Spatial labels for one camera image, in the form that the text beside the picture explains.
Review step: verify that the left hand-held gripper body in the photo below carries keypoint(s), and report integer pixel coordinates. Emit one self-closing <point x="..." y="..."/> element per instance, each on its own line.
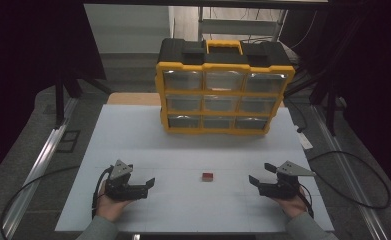
<point x="121" y="190"/>

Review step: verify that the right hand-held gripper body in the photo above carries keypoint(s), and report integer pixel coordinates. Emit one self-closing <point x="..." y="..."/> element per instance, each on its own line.
<point x="283" y="189"/>

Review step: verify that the red topped wooden block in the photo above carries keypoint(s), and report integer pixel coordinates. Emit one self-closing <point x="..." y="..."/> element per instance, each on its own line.
<point x="207" y="176"/>

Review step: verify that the person's left hand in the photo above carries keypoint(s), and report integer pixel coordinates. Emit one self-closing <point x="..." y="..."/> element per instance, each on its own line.
<point x="109" y="207"/>

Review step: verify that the person's right hand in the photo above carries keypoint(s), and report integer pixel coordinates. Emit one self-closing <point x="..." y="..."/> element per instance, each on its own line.
<point x="294" y="206"/>

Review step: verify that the white paper tag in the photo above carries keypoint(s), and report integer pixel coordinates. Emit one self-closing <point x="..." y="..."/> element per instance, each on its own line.
<point x="305" y="140"/>

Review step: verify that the wooden table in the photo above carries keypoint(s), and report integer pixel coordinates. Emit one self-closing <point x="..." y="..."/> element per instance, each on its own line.
<point x="133" y="99"/>

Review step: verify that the dark floor socket plate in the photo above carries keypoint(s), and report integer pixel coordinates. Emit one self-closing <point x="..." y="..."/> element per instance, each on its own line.
<point x="68" y="141"/>

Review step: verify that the black metal stand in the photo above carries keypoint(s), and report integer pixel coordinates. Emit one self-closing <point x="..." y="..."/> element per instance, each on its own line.
<point x="60" y="100"/>
<point x="329" y="100"/>

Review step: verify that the yellow black drawer organizer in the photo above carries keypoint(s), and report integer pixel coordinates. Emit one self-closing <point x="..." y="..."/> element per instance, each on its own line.
<point x="224" y="60"/>

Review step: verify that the dark curtain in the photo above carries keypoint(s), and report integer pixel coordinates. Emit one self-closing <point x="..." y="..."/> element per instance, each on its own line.
<point x="376" y="83"/>
<point x="23" y="66"/>

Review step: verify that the aluminium floor rail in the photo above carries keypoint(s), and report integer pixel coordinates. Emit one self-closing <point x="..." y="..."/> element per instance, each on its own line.
<point x="346" y="160"/>
<point x="38" y="170"/>

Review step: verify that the grey metal shelf frame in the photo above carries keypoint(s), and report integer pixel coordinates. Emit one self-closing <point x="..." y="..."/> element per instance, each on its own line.
<point x="239" y="26"/>

